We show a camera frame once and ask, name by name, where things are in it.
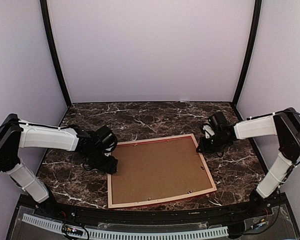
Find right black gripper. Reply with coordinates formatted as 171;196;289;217
196;133;229;154

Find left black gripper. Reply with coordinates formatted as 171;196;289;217
84;147;118;175

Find red wooden picture frame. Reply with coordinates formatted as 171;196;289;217
106;133;218;209

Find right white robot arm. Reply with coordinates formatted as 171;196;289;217
196;107;300;217

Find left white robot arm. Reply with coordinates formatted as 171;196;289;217
0;113;118;218

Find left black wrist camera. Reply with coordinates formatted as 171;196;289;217
95;125;118;153

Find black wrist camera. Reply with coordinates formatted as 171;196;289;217
95;125;118;153
208;111;229;132

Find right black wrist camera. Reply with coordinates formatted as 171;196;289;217
208;111;229;132

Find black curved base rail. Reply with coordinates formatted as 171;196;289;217
14;192;288;228

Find white cable duct strip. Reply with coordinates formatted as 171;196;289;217
22;213;229;240

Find left black corner post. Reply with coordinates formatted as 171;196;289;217
39;0;72;108

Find black corner post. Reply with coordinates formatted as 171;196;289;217
231;0;262;107
39;0;72;108

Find right black corner post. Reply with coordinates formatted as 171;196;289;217
231;0;262;107

